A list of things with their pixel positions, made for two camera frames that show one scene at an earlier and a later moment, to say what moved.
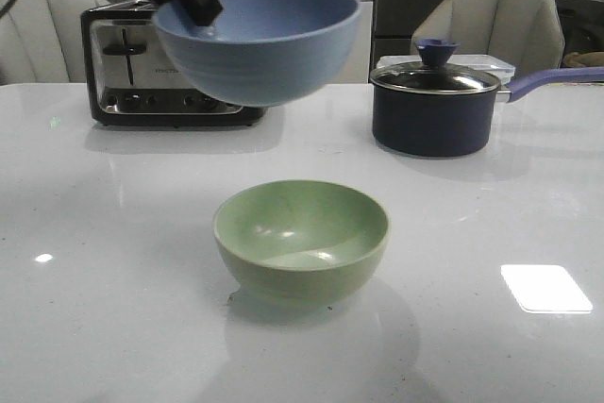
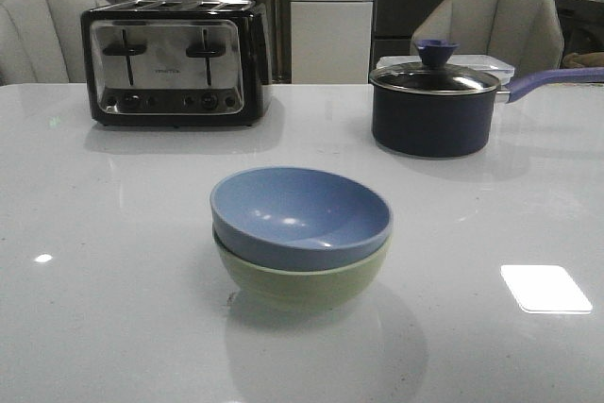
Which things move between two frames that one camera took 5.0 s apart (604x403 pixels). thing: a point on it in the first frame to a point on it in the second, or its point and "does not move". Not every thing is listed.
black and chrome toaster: (130, 81) does not move
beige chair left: (41, 37) does not move
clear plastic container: (502, 65) does not move
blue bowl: (276, 44) to (299, 218)
